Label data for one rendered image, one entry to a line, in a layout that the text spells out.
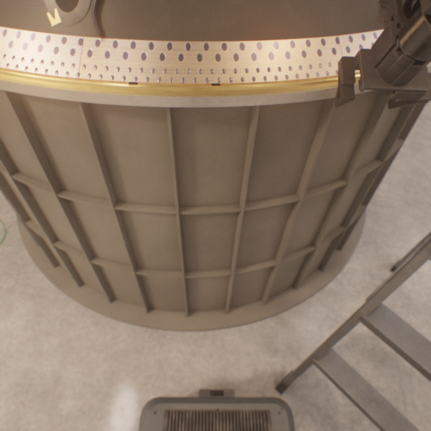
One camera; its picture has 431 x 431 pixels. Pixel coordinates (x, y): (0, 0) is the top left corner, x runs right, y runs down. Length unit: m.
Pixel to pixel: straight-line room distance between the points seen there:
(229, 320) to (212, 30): 1.24
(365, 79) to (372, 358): 1.39
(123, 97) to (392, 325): 0.94
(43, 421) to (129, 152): 1.17
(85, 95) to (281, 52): 0.41
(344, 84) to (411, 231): 1.80
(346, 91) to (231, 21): 0.30
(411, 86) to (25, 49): 0.73
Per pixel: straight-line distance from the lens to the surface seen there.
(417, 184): 2.65
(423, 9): 0.46
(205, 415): 1.23
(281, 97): 0.71
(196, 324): 1.57
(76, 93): 0.74
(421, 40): 0.49
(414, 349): 1.08
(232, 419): 1.24
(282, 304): 1.65
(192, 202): 0.94
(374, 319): 1.07
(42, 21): 0.83
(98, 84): 0.72
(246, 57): 0.72
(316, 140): 0.89
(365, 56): 0.56
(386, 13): 0.58
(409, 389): 1.76
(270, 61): 0.73
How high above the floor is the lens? 1.48
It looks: 49 degrees down
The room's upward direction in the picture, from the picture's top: 3 degrees clockwise
